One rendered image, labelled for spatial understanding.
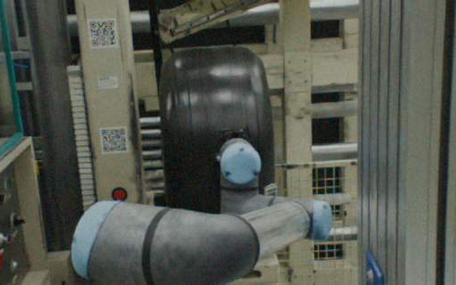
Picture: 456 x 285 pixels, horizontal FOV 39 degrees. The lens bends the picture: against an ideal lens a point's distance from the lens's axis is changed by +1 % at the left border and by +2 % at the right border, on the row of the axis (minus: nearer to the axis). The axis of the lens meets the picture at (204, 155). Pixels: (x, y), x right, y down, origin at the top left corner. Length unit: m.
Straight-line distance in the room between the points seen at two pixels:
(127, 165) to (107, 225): 0.90
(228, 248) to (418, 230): 0.29
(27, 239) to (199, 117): 0.57
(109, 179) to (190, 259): 0.99
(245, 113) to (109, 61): 0.40
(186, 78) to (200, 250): 0.86
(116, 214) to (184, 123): 0.71
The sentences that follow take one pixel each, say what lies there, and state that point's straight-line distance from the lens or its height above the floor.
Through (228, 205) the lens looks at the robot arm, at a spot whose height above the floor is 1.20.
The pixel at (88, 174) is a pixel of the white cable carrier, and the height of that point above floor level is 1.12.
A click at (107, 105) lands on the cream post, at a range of 1.75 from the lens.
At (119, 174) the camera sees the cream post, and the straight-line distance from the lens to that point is 1.79.
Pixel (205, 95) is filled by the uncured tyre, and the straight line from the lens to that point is 1.60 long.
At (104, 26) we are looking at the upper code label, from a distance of 1.72.
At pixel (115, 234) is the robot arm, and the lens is 0.88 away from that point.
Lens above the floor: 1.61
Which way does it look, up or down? 15 degrees down
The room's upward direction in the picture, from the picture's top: 4 degrees counter-clockwise
